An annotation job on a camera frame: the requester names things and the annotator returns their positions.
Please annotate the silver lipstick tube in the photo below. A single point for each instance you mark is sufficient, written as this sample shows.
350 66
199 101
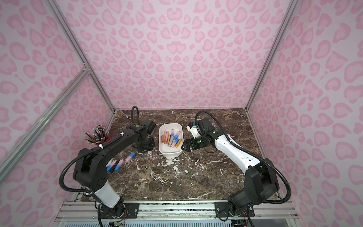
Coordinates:
171 141

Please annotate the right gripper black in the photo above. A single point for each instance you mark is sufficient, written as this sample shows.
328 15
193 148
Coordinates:
186 145

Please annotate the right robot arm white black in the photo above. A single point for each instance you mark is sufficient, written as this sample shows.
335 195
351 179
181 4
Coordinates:
260 180

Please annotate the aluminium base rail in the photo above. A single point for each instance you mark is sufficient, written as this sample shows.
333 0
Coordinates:
178 214

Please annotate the gold glitter lipstick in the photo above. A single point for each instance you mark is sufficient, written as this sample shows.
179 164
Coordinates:
178 143

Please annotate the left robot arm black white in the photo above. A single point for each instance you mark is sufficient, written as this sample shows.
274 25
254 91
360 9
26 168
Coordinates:
91 171

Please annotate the white storage box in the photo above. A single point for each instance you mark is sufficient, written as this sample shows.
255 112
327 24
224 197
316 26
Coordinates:
165 150

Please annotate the pink lip gloss tube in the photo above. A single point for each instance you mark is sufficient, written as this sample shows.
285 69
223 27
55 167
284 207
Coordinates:
166 137
163 136

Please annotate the dark metallic lipstick tube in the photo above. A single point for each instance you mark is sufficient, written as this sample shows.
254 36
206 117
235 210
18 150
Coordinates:
113 168

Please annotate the bundle of coloured pencils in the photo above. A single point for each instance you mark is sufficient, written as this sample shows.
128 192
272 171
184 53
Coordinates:
96 137

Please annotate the pink blue square lipstick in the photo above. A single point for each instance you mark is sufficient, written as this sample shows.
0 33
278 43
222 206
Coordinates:
175 142

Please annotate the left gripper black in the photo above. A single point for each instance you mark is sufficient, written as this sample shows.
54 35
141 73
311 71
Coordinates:
146 144

